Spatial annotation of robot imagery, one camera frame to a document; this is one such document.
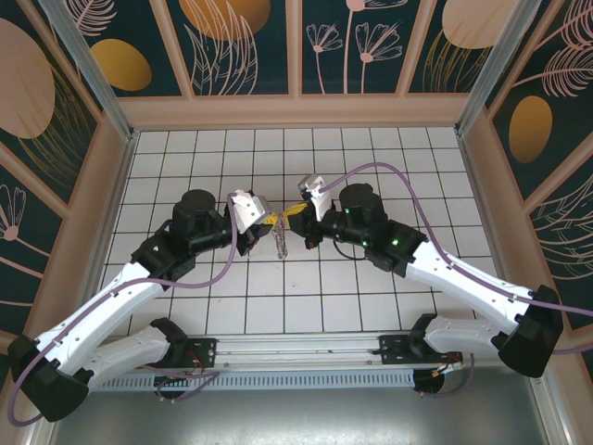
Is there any metal key holder with rings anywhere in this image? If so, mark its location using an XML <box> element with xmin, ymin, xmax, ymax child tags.
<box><xmin>272</xmin><ymin>214</ymin><xmax>291</xmax><ymax>261</ymax></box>

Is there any grey metal front sheet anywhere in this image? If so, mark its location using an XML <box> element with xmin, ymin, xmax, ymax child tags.
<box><xmin>48</xmin><ymin>388</ymin><xmax>569</xmax><ymax>445</ymax></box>

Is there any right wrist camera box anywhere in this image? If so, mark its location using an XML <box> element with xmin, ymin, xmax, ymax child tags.
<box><xmin>296</xmin><ymin>173</ymin><xmax>333</xmax><ymax>222</ymax></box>

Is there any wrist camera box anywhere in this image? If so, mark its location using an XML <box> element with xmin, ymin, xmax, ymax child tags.
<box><xmin>296</xmin><ymin>173</ymin><xmax>333</xmax><ymax>222</ymax></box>
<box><xmin>226</xmin><ymin>188</ymin><xmax>272</xmax><ymax>233</ymax></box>

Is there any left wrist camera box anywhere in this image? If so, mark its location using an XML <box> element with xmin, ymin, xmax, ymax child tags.
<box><xmin>226</xmin><ymin>188</ymin><xmax>272</xmax><ymax>233</ymax></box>

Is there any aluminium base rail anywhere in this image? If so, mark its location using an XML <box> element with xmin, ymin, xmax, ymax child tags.
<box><xmin>184</xmin><ymin>334</ymin><xmax>418</xmax><ymax>372</ymax></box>

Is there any wall panel with pink flowers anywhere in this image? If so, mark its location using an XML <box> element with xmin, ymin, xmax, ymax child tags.
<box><xmin>301</xmin><ymin>0</ymin><xmax>425</xmax><ymax>95</ymax></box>

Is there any grey slotted cable duct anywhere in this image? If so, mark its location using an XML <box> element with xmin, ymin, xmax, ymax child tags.
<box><xmin>99</xmin><ymin>368</ymin><xmax>416</xmax><ymax>391</ymax></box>

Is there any wall panel with orange circle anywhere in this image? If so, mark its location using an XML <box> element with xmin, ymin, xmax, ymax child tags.
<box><xmin>165</xmin><ymin>0</ymin><xmax>291</xmax><ymax>97</ymax></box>

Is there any wall panel with peach circle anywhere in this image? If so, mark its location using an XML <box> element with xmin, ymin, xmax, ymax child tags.
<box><xmin>406</xmin><ymin>0</ymin><xmax>511</xmax><ymax>95</ymax></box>

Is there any aluminium corner post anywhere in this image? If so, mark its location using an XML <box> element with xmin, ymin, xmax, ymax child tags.
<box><xmin>37</xmin><ymin>0</ymin><xmax>140</xmax><ymax>143</ymax></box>
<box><xmin>454</xmin><ymin>0</ymin><xmax>548</xmax><ymax>138</ymax></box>

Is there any wall panel with gold oval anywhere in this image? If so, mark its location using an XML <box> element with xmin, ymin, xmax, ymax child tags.
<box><xmin>73</xmin><ymin>0</ymin><xmax>186</xmax><ymax>98</ymax></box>

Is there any side wall panel peach disc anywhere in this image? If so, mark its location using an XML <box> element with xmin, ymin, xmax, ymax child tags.
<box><xmin>0</xmin><ymin>0</ymin><xmax>101</xmax><ymax>205</ymax></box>

